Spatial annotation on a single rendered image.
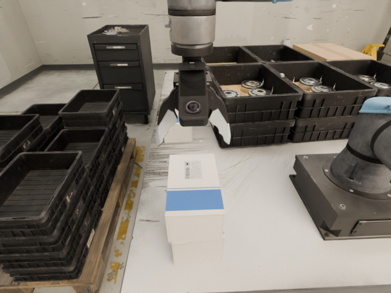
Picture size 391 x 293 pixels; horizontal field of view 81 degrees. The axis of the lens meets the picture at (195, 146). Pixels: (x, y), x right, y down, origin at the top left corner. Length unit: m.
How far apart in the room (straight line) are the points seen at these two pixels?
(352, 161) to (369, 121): 0.12
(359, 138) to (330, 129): 0.41
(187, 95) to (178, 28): 0.10
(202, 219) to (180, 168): 0.15
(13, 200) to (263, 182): 1.05
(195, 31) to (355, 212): 0.55
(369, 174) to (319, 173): 0.12
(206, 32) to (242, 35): 4.00
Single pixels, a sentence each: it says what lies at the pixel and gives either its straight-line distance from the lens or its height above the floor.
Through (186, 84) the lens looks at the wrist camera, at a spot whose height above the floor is 1.12.
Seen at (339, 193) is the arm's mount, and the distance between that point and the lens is 0.72.
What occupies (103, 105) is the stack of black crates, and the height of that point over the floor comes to 0.49.
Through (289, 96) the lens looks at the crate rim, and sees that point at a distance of 0.91.
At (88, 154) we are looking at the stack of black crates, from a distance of 1.59.
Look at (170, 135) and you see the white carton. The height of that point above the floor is 0.74.
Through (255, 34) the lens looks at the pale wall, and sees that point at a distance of 4.44.
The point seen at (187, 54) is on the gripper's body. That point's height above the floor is 1.16.
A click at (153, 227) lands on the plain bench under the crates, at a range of 0.69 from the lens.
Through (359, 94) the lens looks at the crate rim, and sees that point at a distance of 1.07.
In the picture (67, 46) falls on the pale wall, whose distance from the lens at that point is 4.74.
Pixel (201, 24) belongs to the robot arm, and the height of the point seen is 1.21.
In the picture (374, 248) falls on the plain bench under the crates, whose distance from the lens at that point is 0.79.
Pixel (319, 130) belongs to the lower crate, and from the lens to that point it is 1.08.
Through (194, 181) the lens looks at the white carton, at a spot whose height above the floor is 0.88.
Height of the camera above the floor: 1.26
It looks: 35 degrees down
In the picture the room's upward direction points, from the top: straight up
